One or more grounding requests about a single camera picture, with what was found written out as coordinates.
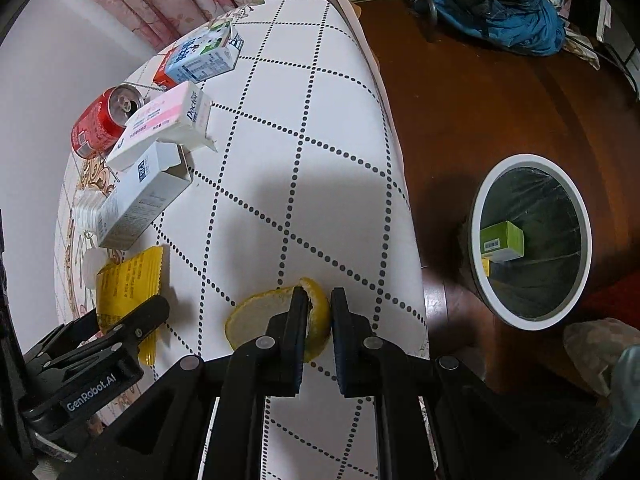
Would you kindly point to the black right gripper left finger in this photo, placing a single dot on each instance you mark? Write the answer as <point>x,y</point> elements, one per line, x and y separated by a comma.
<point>204,419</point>

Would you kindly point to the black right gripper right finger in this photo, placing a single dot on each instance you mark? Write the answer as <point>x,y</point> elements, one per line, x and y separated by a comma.
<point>434,419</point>

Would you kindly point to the yellow snack wrapper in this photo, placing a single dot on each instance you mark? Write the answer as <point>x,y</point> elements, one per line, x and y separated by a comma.
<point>121,287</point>

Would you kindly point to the grey white carton box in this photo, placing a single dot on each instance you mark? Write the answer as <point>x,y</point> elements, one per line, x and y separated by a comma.
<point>145,190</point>

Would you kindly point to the green cardboard box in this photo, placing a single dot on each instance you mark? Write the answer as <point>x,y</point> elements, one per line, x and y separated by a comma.
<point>502,242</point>

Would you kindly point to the black trash bag liner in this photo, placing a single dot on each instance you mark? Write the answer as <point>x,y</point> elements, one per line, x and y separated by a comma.
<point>530,242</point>

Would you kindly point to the white round trash bin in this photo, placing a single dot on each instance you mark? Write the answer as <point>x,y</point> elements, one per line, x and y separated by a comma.
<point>530,242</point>

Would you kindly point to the crumpled white plastic tray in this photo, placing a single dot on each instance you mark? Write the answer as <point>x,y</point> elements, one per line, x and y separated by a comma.
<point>86,207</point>

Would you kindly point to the red soda can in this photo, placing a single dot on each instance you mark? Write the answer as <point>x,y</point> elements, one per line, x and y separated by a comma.
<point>102,123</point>

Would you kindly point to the pink white medicine box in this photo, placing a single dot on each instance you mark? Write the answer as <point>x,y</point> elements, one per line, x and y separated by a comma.
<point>179,115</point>

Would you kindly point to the white floral tablecloth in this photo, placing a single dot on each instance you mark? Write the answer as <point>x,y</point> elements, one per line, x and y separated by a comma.
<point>306,180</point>

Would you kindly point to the blue white milk carton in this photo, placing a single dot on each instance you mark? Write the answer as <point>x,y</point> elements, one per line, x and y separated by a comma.
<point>210,53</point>

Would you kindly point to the blue clothes pile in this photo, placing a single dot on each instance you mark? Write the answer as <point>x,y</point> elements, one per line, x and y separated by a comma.
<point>530,27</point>

